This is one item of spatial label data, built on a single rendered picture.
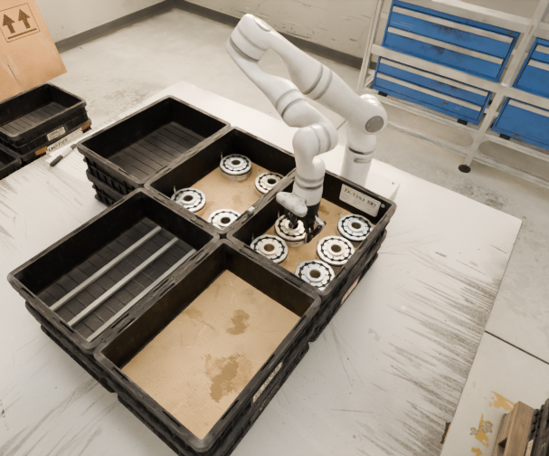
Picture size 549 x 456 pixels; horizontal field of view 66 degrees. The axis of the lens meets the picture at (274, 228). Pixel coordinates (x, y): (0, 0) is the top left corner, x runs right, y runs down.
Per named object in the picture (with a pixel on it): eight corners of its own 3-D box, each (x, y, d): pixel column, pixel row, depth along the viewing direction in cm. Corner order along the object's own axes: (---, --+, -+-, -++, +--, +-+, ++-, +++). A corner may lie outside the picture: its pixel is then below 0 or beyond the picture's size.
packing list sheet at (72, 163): (109, 119, 179) (109, 118, 179) (150, 139, 171) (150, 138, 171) (42, 158, 160) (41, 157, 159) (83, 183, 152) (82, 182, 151)
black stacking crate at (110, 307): (147, 216, 127) (141, 187, 118) (223, 266, 116) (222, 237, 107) (23, 306, 104) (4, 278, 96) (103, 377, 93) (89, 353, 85)
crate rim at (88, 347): (142, 192, 120) (140, 185, 118) (222, 242, 109) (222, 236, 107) (6, 282, 97) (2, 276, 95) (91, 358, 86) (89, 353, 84)
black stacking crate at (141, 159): (173, 122, 161) (169, 95, 153) (233, 154, 150) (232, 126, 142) (84, 174, 138) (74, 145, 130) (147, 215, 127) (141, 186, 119)
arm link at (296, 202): (273, 200, 107) (275, 181, 103) (302, 181, 113) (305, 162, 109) (301, 219, 103) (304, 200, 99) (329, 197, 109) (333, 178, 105)
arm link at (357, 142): (351, 91, 126) (341, 141, 139) (361, 108, 120) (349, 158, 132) (381, 91, 128) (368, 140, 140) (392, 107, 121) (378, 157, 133)
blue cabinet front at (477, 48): (372, 87, 288) (392, -2, 248) (478, 124, 264) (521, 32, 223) (370, 89, 287) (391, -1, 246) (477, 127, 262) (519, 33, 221)
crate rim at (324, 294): (308, 166, 132) (309, 160, 130) (397, 210, 121) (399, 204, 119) (223, 242, 109) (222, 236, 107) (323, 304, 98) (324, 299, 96)
